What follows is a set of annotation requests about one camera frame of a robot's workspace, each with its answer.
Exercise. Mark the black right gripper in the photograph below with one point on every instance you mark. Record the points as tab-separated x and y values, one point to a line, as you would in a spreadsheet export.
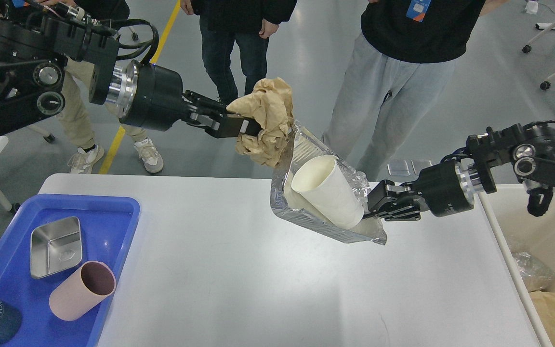
444	189

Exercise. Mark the person in khaki trousers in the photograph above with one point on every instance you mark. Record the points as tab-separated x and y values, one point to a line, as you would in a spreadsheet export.
75	119

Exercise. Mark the person in blue jeans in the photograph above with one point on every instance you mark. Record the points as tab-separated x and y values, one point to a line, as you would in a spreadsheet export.
247	24

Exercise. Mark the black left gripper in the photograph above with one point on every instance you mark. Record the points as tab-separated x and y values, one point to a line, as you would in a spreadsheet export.
150	96

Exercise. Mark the pink plastic mug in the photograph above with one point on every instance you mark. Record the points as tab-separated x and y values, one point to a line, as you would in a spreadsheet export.
88	286

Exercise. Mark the clear floor plate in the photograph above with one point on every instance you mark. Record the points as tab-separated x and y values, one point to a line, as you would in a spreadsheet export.
398	168
419	165

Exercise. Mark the brown paper ball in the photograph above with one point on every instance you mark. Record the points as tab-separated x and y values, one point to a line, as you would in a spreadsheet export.
270	105

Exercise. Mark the aluminium foil tray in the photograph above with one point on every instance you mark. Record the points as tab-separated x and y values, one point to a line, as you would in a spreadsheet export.
302	146

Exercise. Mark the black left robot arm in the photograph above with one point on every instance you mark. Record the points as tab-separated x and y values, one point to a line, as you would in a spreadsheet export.
34	53

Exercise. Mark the person in grey trousers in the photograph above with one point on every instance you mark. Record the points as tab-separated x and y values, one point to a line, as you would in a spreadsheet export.
401	62

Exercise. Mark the white plastic bin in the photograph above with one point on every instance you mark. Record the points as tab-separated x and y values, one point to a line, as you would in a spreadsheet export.
516	230

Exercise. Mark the clear floor plate right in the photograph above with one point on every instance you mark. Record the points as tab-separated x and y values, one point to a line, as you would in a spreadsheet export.
419	165

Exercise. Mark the white paper cup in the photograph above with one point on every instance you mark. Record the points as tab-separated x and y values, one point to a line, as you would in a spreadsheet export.
321	182

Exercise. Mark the stainless steel rectangular container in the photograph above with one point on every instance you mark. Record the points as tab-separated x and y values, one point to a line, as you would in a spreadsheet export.
54	247

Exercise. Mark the crumpled clear plastic in bin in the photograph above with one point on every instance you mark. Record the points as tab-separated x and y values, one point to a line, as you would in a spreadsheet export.
535	274

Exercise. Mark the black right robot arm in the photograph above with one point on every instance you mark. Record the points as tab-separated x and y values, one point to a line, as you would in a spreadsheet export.
529	149

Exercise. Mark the clear floor plate left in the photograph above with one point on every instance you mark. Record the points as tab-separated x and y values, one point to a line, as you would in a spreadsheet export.
398	168

